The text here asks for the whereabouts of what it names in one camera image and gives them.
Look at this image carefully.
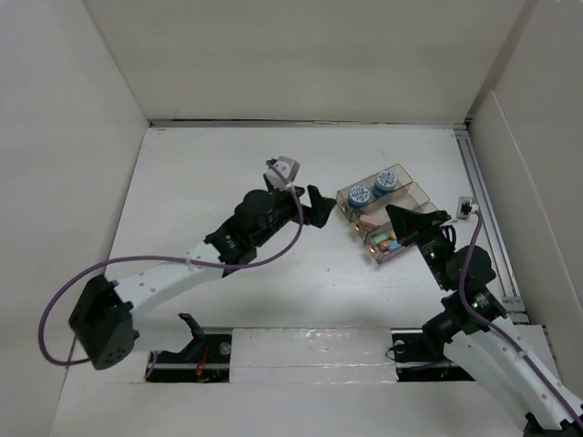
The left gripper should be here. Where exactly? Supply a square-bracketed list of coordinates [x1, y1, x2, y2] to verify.
[251, 183, 333, 248]

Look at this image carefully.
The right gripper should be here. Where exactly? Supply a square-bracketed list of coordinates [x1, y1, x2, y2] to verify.
[384, 203, 454, 290]

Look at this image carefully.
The blue highlighter pen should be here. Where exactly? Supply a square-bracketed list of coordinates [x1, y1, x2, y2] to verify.
[389, 240, 402, 252]

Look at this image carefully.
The pink mini stapler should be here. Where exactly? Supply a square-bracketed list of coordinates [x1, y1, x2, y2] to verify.
[359, 215, 383, 229]

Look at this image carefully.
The blue round jar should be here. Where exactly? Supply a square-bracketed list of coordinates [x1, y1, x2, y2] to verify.
[347, 184, 372, 209]
[372, 170, 398, 198]

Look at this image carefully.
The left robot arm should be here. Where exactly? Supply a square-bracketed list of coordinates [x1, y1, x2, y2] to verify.
[68, 186, 335, 371]

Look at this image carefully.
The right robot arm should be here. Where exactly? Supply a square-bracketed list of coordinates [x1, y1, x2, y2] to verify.
[385, 205, 582, 436]

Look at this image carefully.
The clear three-drawer organizer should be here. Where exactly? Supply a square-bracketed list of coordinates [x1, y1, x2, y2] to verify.
[336, 164, 437, 264]

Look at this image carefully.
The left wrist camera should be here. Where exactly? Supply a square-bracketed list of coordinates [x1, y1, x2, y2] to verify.
[263, 156, 301, 191]

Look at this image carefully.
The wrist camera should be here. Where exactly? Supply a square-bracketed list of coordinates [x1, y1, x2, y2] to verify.
[442, 197, 479, 227]
[263, 156, 301, 191]

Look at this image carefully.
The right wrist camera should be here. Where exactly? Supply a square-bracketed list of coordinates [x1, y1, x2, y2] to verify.
[442, 197, 479, 227]

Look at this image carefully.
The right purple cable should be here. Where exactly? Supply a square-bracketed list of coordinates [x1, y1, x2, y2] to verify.
[457, 209, 583, 415]

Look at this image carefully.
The purple cable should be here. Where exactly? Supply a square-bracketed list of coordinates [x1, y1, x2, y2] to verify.
[457, 209, 583, 415]
[37, 158, 305, 369]

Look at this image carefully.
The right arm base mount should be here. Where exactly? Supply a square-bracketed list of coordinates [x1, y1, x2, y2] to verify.
[385, 329, 474, 383]

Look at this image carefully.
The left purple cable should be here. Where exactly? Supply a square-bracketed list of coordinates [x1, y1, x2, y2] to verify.
[37, 158, 305, 369]

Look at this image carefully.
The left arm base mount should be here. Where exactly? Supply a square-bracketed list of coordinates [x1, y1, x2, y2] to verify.
[144, 313, 233, 384]

